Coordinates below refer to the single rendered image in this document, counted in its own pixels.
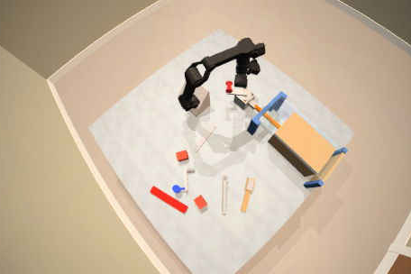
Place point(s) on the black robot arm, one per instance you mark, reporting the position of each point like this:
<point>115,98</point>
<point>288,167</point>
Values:
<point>243,51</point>

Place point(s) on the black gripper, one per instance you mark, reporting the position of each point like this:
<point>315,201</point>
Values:
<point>241,78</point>

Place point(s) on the red flat bar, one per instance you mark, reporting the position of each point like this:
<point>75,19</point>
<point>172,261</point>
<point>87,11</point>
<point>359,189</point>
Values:
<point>169,200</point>

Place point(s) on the grey metal cylinder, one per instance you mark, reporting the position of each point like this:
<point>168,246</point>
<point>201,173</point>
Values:
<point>225,180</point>

